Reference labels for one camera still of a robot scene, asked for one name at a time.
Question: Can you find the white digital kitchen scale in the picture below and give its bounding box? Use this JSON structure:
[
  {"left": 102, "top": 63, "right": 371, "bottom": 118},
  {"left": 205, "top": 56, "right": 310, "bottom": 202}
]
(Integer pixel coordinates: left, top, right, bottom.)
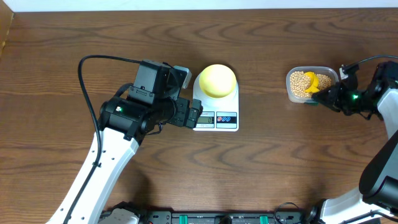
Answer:
[{"left": 193, "top": 72, "right": 239, "bottom": 132}]

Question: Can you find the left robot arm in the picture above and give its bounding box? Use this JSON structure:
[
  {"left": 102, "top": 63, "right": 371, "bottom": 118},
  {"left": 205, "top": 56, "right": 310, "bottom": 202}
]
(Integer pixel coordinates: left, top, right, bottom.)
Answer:
[{"left": 49, "top": 60, "right": 203, "bottom": 223}]

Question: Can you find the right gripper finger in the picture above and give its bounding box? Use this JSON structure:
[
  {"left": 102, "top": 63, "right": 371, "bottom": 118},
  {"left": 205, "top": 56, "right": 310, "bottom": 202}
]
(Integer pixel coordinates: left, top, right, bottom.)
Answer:
[
  {"left": 312, "top": 93, "right": 341, "bottom": 113},
  {"left": 312, "top": 83, "right": 341, "bottom": 100}
]

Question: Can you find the clear plastic soybean container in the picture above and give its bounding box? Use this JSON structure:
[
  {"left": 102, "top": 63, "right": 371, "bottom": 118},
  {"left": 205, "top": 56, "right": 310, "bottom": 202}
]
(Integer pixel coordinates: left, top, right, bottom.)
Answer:
[{"left": 286, "top": 66, "right": 339, "bottom": 104}]

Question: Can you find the yellow measuring scoop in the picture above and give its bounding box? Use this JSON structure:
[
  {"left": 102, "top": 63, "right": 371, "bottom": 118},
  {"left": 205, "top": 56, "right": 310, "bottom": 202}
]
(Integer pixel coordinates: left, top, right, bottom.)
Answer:
[{"left": 304, "top": 72, "right": 320, "bottom": 93}]

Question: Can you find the pale yellow bowl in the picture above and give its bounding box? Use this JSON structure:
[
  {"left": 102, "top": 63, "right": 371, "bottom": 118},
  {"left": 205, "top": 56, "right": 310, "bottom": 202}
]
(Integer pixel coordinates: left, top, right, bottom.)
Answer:
[{"left": 199, "top": 64, "right": 237, "bottom": 98}]

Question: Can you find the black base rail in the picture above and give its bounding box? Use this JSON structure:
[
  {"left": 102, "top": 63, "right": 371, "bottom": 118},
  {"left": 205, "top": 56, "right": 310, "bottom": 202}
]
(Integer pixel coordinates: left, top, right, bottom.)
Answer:
[{"left": 98, "top": 202, "right": 306, "bottom": 224}]

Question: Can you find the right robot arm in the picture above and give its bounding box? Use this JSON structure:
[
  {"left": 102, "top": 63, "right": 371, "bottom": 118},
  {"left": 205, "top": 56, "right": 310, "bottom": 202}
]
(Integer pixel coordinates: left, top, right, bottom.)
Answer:
[{"left": 306, "top": 60, "right": 397, "bottom": 223}]

